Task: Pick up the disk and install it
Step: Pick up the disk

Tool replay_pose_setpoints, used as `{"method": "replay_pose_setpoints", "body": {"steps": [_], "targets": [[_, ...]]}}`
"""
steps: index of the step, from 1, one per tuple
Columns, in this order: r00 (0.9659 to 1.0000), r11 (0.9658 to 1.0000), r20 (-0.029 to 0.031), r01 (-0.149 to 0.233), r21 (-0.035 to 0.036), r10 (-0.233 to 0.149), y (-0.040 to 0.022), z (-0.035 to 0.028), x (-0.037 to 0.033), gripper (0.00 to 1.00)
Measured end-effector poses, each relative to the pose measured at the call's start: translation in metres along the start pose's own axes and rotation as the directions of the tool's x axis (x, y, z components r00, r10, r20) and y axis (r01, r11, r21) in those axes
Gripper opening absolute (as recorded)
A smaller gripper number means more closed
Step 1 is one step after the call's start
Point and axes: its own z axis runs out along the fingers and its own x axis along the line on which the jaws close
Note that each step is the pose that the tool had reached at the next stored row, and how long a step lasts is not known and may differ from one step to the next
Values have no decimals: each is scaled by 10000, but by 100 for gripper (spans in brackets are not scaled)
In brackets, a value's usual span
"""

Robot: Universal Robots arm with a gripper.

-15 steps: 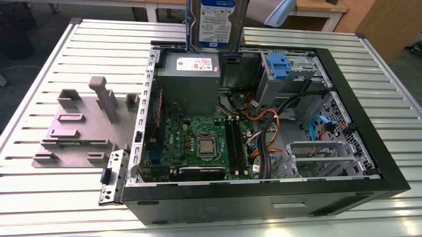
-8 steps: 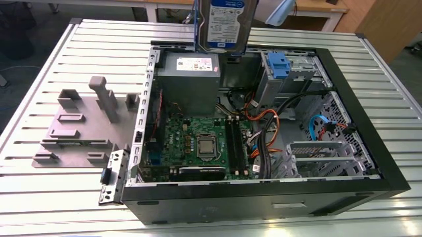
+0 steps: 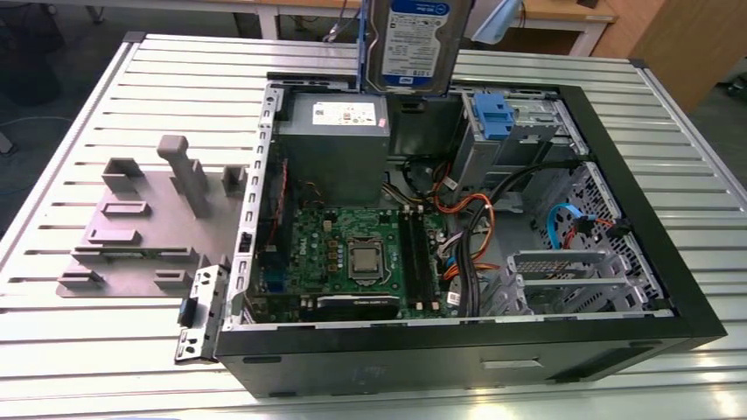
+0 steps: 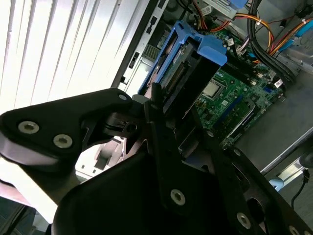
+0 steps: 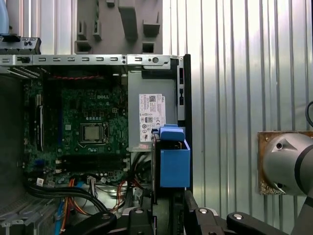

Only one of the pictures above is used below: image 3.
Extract hard disk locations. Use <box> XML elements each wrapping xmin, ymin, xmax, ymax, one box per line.
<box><xmin>353</xmin><ymin>0</ymin><xmax>472</xmax><ymax>95</ymax></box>

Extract CPU socket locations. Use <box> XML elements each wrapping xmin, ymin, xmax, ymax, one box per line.
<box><xmin>343</xmin><ymin>235</ymin><xmax>393</xmax><ymax>288</ymax></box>

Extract silver CPU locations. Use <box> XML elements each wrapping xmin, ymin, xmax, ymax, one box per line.
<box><xmin>351</xmin><ymin>249</ymin><xmax>384</xmax><ymax>275</ymax></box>

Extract grey power supply unit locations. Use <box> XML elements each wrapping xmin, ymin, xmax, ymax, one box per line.
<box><xmin>273</xmin><ymin>94</ymin><xmax>391</xmax><ymax>209</ymax></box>

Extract green motherboard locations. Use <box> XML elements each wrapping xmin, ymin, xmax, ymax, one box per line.
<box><xmin>256</xmin><ymin>205</ymin><xmax>463</xmax><ymax>320</ymax></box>

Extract black RAM slot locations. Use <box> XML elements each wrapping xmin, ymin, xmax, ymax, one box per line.
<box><xmin>412</xmin><ymin>205</ymin><xmax>444</xmax><ymax>311</ymax></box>
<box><xmin>399</xmin><ymin>205</ymin><xmax>425</xmax><ymax>311</ymax></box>

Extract black graphics card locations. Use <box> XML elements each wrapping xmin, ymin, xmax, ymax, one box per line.
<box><xmin>300</xmin><ymin>292</ymin><xmax>401</xmax><ymax>323</ymax></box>

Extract metal optical drive cage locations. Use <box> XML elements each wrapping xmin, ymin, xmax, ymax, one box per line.
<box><xmin>453</xmin><ymin>89</ymin><xmax>588</xmax><ymax>189</ymax></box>

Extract blue drive latch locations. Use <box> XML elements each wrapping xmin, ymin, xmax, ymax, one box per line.
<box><xmin>472</xmin><ymin>92</ymin><xmax>516</xmax><ymax>141</ymax></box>

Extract black PC case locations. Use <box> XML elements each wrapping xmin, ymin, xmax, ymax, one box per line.
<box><xmin>212</xmin><ymin>72</ymin><xmax>729</xmax><ymax>399</ymax></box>

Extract grey parts rack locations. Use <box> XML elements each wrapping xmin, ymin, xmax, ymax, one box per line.
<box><xmin>55</xmin><ymin>134</ymin><xmax>249</xmax><ymax>299</ymax></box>

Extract brown wooden cabinet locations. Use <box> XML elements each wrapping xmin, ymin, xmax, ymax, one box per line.
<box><xmin>593</xmin><ymin>0</ymin><xmax>747</xmax><ymax>110</ymax></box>

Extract yellow black supply wires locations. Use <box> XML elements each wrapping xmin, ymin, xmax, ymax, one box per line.
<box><xmin>381</xmin><ymin>170</ymin><xmax>427</xmax><ymax>209</ymax></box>

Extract thin red wire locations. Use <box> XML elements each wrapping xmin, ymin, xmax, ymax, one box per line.
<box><xmin>268</xmin><ymin>156</ymin><xmax>292</xmax><ymax>253</ymax></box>

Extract orange red wire bundle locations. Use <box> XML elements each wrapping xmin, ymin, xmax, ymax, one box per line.
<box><xmin>433</xmin><ymin>192</ymin><xmax>503</xmax><ymax>281</ymax></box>

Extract black cable bundle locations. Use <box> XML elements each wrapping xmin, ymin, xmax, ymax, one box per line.
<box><xmin>453</xmin><ymin>159</ymin><xmax>588</xmax><ymax>319</ymax></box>

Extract blue data wire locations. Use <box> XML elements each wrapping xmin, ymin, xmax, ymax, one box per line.
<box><xmin>545</xmin><ymin>203</ymin><xmax>596</xmax><ymax>250</ymax></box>

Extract metal expansion card bracket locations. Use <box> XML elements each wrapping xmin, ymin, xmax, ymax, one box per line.
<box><xmin>172</xmin><ymin>261</ymin><xmax>233</xmax><ymax>367</ymax></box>

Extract disk power wire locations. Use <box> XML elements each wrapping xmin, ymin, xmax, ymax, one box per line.
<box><xmin>573</xmin><ymin>216</ymin><xmax>635</xmax><ymax>242</ymax></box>

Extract wooden desk white frame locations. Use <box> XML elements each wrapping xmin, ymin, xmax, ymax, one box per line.
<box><xmin>232</xmin><ymin>0</ymin><xmax>620</xmax><ymax>58</ymax></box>

